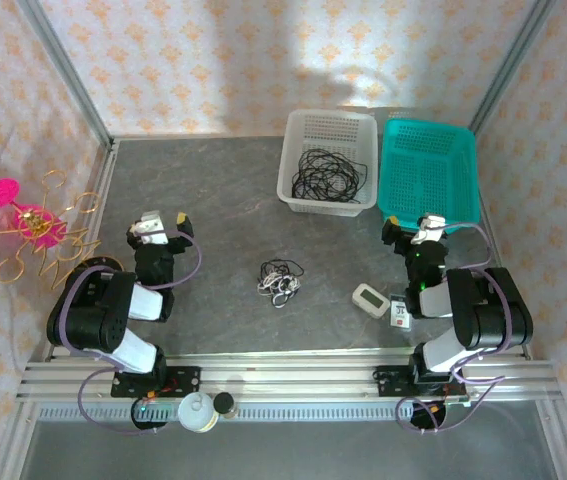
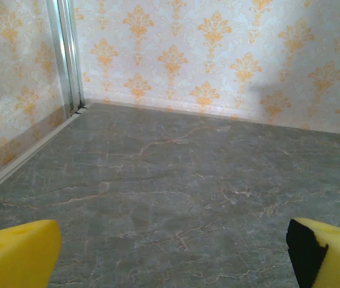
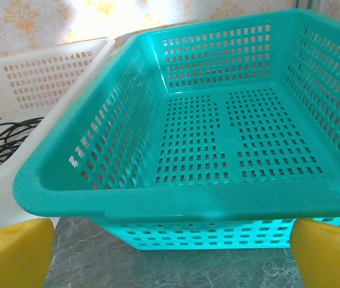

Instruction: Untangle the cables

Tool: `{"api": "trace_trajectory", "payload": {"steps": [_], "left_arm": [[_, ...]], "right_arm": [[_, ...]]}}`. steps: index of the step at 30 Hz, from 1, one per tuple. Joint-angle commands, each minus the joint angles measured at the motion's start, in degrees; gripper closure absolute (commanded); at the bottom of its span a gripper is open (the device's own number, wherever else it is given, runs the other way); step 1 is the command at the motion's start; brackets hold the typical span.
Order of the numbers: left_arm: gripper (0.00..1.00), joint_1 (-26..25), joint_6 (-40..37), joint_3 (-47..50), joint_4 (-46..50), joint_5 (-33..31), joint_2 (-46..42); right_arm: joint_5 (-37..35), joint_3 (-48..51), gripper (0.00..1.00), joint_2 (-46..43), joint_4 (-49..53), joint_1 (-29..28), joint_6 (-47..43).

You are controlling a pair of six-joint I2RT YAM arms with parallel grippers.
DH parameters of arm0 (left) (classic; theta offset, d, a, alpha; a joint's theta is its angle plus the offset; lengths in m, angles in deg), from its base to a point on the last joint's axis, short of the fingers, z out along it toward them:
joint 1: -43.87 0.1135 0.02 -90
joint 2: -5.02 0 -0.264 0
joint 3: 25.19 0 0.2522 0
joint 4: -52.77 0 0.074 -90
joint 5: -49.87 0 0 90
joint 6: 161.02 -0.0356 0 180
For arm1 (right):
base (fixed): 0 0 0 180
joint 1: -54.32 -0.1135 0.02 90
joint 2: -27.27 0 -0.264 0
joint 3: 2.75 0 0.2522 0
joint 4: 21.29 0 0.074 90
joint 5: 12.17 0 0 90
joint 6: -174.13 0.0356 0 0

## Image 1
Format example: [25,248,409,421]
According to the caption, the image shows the white card with red label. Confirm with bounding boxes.
[388,295,413,331]

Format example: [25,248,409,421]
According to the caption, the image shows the black cable pile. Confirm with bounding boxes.
[290,147,368,204]

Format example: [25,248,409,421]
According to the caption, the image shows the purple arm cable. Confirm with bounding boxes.
[60,230,203,436]
[395,221,519,435]

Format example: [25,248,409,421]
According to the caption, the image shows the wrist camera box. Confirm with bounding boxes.
[411,213,447,246]
[134,210,169,246]

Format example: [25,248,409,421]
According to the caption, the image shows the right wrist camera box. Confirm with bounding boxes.
[411,213,447,246]

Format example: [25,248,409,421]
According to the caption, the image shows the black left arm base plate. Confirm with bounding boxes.
[111,366,202,400]

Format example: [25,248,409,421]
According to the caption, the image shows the white digital timer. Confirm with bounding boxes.
[351,283,391,320]

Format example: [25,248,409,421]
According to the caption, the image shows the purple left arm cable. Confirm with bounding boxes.
[60,230,203,436]

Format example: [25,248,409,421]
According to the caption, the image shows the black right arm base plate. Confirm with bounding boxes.
[375,363,466,399]

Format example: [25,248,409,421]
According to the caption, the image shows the round black gold-rimmed dish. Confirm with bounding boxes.
[78,254,125,275]

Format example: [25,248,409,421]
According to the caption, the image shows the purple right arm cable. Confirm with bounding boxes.
[395,221,519,435]

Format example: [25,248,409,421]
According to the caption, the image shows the thin black cable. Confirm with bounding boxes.
[257,258,306,307]

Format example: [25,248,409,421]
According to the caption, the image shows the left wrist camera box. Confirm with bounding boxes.
[134,210,169,246]

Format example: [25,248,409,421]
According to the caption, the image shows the pink and gold wire ornament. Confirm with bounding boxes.
[0,169,103,291]

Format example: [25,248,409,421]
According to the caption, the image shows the white plastic basket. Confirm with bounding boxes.
[276,108,380,217]

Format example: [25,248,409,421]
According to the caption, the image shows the aluminium frame post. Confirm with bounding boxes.
[467,0,562,135]
[16,0,117,151]

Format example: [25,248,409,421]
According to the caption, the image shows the small black cap bottle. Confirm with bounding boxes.
[212,392,237,419]

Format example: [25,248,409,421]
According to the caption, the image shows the grey slotted cable duct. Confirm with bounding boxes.
[37,403,470,422]

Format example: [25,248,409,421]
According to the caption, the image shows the white round jar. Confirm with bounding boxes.
[177,391,220,434]

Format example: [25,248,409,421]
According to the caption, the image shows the teal plastic basket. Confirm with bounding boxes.
[375,118,482,236]

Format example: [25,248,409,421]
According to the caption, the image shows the aluminium mounting rail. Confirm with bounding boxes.
[16,344,562,404]

